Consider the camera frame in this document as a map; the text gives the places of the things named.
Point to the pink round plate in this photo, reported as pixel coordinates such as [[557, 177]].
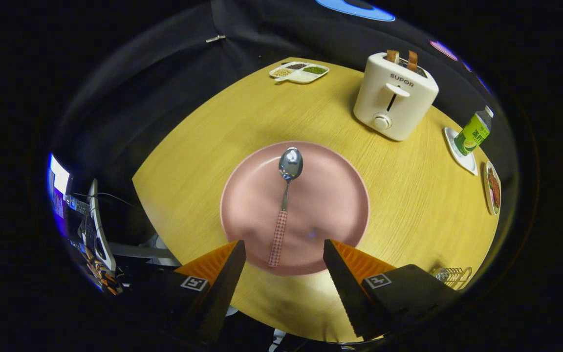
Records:
[[330, 205]]

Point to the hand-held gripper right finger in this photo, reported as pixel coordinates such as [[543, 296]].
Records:
[[347, 288]]

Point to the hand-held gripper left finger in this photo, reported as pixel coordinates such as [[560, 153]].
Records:
[[223, 288]]

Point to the white toaster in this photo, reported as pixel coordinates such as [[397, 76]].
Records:
[[408, 107]]

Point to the white square coaster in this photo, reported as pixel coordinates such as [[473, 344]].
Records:
[[465, 164]]

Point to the white divided seasoning dish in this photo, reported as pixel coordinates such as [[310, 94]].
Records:
[[301, 74]]

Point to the white food plate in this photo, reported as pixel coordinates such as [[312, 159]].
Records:
[[486, 188]]

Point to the brown meat piece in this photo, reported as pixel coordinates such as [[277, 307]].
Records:
[[494, 188]]

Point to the green label drink bottle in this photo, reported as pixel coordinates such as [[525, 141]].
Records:
[[474, 134]]

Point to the silver cloth clip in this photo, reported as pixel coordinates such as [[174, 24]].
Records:
[[215, 38]]

